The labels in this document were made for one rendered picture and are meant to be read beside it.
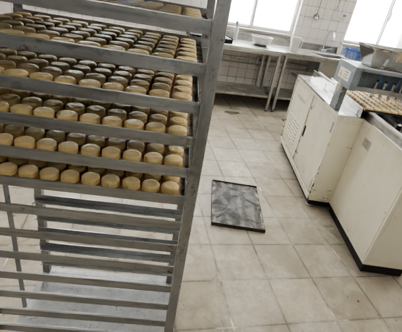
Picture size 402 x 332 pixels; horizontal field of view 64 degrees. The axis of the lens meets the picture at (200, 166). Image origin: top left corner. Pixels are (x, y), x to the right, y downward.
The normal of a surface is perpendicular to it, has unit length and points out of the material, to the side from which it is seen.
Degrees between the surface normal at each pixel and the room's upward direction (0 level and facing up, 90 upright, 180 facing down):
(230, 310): 0
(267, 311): 0
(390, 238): 90
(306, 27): 90
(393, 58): 115
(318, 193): 90
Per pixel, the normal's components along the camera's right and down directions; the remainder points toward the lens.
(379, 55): -0.09, 0.80
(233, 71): 0.17, 0.50
